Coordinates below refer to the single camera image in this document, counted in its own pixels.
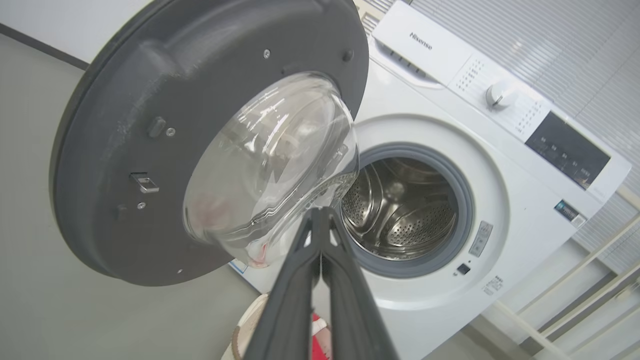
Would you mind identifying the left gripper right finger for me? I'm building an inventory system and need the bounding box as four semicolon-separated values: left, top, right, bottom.
320;206;400;360

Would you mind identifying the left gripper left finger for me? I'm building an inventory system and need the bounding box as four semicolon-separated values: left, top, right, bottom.
243;207;323;360

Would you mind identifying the red garment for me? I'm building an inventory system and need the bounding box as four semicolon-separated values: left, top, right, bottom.
311;312;333;360

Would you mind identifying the black round washer door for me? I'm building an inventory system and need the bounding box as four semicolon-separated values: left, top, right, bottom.
49;0;370;287

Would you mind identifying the cream perforated laundry basket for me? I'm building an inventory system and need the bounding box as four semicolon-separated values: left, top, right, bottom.
221;293;333;360

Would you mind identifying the grey rubber door gasket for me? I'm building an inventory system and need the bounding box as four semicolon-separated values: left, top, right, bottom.
340;143;475;279

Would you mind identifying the white front-load washing machine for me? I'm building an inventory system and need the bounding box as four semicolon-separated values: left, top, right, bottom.
230;0;632;360

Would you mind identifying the steel washer drum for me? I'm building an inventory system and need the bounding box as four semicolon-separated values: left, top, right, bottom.
341;157;458;261

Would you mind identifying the small grey rating sticker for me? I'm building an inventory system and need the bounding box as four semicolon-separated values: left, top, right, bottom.
469;220;494;258

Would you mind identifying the small blue brand sticker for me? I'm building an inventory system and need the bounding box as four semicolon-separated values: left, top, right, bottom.
554;200;587;228

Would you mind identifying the white program knob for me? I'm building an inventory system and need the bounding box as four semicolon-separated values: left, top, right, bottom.
486;81;516;110

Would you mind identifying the black display panel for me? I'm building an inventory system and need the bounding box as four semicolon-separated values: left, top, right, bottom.
525;111;612;191

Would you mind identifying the white detergent drawer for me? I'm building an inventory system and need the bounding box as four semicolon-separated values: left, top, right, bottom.
371;0;473;86

